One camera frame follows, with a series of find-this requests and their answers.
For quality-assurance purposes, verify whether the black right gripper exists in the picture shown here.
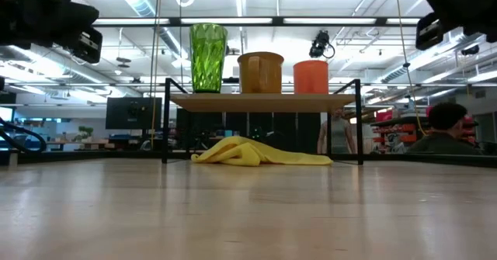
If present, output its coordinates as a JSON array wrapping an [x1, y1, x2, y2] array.
[[415, 0, 497, 51]]

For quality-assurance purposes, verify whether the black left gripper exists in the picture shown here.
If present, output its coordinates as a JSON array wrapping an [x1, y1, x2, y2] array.
[[0, 0, 104, 65]]

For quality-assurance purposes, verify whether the green bottle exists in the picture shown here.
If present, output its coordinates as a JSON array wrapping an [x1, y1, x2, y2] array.
[[189, 22, 229, 94]]

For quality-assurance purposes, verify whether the orange plastic mug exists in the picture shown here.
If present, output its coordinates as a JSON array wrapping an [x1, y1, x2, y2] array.
[[293, 60, 330, 95]]

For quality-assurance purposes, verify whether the wooden shelf with black legs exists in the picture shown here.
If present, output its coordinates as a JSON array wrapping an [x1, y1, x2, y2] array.
[[162, 77, 364, 166]]

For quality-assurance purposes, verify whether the black monitor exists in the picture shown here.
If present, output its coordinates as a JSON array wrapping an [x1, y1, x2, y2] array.
[[105, 96, 163, 130]]

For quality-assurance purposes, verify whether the green potted plant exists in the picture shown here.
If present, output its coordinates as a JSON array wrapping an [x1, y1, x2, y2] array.
[[75, 126, 95, 143]]

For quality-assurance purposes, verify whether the red storage bin rack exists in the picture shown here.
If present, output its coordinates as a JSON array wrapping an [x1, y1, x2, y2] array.
[[370, 108, 478, 154]]

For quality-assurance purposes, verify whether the person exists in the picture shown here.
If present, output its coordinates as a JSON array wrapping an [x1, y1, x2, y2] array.
[[317, 107, 356, 155], [406, 102, 482, 155]]

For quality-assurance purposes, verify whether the yellow cloth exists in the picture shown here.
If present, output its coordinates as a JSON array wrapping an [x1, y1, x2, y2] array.
[[190, 135, 334, 167]]

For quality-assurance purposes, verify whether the hanging yellow cord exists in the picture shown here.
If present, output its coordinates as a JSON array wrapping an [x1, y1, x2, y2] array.
[[394, 0, 427, 137]]

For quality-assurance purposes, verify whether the black hose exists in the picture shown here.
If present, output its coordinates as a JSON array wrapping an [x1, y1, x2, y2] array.
[[0, 118, 47, 154]]

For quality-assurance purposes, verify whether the black overhead camera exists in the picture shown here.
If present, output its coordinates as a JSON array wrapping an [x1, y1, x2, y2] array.
[[308, 29, 335, 59]]

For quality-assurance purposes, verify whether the black aluminium table frame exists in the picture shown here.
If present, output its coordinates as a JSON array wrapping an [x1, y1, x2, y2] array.
[[0, 150, 497, 168]]

